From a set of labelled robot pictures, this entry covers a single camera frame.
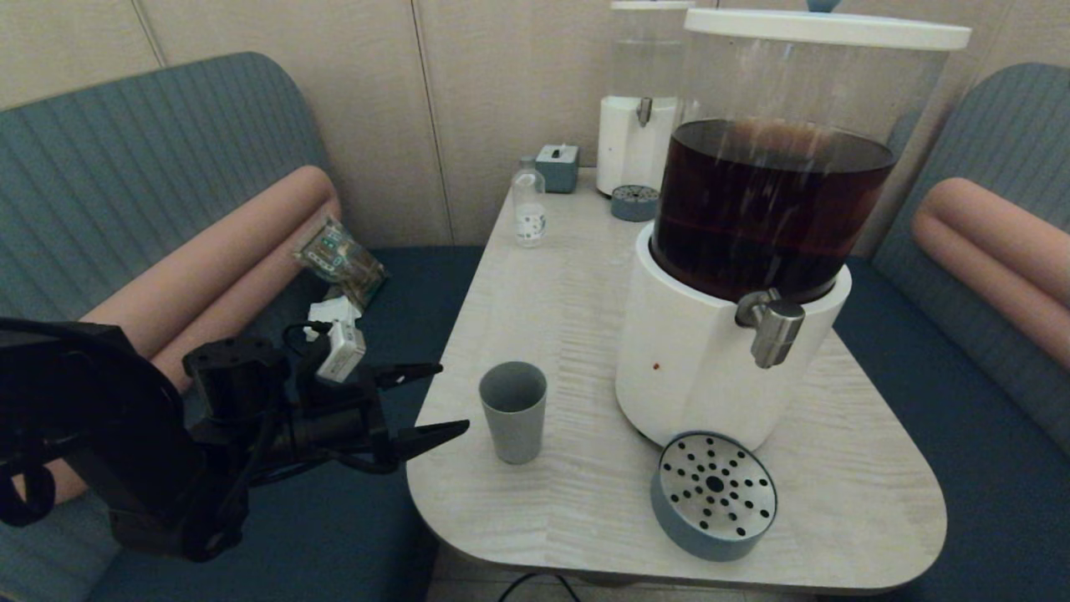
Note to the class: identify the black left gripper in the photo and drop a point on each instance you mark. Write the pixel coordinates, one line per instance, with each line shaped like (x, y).
(343, 422)

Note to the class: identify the grey plastic cup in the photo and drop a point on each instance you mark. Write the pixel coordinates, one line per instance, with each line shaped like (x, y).
(512, 426)

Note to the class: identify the white folded napkin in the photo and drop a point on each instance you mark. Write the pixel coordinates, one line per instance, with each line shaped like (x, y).
(330, 311)

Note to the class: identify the clear snack bag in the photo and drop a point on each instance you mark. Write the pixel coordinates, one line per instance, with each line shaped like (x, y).
(343, 259)

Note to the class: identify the small clear plastic bottle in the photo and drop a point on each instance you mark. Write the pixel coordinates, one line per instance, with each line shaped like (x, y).
(529, 217)

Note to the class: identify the pink cylindrical bolster cushion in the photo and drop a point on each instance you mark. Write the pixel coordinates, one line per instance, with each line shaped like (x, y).
(995, 242)
(234, 251)

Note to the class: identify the blue-grey tissue box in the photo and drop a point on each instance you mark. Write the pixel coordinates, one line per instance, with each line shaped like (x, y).
(556, 171)

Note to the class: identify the small blue-grey drip tray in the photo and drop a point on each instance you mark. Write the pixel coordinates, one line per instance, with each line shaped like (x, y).
(634, 205)

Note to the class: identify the large dispenser with dark tea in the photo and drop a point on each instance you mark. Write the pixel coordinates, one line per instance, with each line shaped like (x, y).
(710, 359)

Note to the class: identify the large blue-grey drip tray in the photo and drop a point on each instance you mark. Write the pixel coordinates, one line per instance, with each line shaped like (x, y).
(712, 493)

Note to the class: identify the small clear water dispenser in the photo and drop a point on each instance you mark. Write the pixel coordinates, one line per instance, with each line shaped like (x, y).
(635, 150)

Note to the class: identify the teal upholstered bench seat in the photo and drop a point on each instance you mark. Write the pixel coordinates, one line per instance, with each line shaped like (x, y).
(961, 418)
(125, 167)

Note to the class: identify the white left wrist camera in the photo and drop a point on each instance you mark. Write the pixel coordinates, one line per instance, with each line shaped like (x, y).
(341, 355)

